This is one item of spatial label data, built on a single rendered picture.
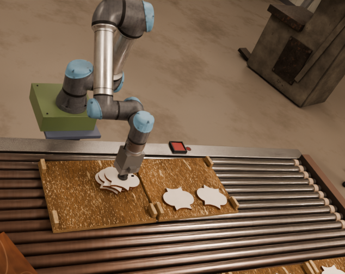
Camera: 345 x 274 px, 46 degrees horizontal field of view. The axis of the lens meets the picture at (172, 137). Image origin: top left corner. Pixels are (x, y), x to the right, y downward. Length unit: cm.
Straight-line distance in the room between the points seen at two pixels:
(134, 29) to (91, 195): 68
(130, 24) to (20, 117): 199
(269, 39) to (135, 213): 429
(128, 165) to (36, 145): 45
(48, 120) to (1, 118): 150
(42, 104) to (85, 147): 30
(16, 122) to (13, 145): 160
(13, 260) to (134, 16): 97
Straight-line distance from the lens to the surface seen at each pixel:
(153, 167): 188
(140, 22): 166
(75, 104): 197
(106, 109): 152
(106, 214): 161
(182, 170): 194
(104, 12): 161
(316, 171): 246
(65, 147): 187
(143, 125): 147
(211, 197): 186
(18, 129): 336
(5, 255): 132
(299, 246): 197
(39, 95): 207
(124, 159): 157
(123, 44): 176
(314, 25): 532
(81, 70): 189
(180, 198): 178
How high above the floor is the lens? 213
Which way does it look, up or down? 34 degrees down
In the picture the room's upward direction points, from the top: 24 degrees clockwise
